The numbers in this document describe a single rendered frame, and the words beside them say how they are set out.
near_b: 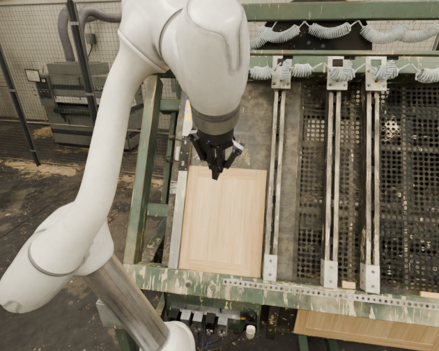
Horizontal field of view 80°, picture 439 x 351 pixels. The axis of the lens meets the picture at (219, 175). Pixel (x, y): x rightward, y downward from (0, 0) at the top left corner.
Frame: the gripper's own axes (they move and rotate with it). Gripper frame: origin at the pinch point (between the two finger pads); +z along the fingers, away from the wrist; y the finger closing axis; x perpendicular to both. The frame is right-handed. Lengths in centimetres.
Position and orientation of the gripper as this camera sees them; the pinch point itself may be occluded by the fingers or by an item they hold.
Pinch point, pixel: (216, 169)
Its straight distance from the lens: 68.4
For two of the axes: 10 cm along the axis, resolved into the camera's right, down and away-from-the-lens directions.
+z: 0.0, 4.6, 8.9
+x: -3.6, 8.3, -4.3
